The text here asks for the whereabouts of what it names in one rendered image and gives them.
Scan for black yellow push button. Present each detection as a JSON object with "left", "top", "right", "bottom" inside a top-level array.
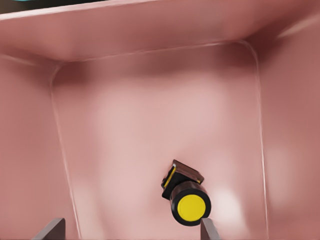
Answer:
[{"left": 161, "top": 159, "right": 212, "bottom": 227}]

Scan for pink plastic box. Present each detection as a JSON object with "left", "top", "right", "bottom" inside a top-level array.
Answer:
[{"left": 0, "top": 0, "right": 320, "bottom": 240}]

